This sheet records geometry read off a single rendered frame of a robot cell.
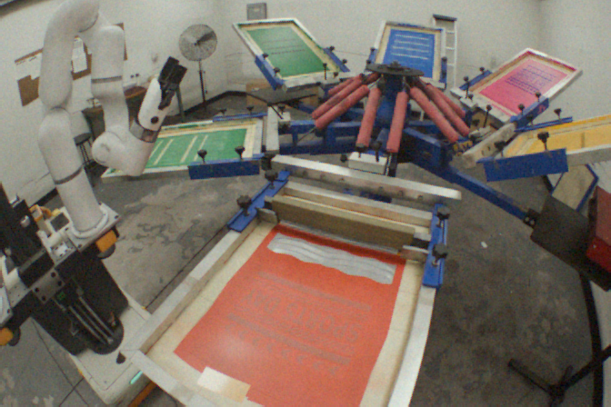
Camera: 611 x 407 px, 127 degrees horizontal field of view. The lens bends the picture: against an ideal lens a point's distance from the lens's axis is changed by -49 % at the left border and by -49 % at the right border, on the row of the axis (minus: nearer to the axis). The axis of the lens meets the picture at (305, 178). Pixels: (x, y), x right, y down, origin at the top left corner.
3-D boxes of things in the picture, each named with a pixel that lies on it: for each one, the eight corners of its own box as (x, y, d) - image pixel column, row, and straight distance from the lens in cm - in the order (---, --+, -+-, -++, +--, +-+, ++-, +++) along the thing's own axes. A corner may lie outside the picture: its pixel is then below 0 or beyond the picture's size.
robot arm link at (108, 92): (115, 77, 68) (120, 166, 73) (132, 73, 80) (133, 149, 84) (85, 80, 71) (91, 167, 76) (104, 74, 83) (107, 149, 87)
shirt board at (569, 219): (605, 249, 159) (613, 235, 155) (599, 305, 126) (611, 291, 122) (409, 140, 174) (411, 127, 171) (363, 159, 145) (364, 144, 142)
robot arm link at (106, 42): (69, -8, 71) (71, 4, 85) (61, 85, 69) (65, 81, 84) (135, -13, 71) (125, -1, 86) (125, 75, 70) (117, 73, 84)
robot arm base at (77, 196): (65, 223, 92) (43, 177, 86) (94, 202, 94) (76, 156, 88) (82, 244, 78) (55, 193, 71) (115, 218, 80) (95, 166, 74)
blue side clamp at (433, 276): (434, 301, 77) (442, 284, 72) (415, 296, 77) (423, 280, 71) (442, 228, 98) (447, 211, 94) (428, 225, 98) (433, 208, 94)
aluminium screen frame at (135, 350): (372, 481, 60) (375, 482, 57) (126, 357, 75) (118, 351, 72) (440, 223, 98) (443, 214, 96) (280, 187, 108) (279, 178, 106)
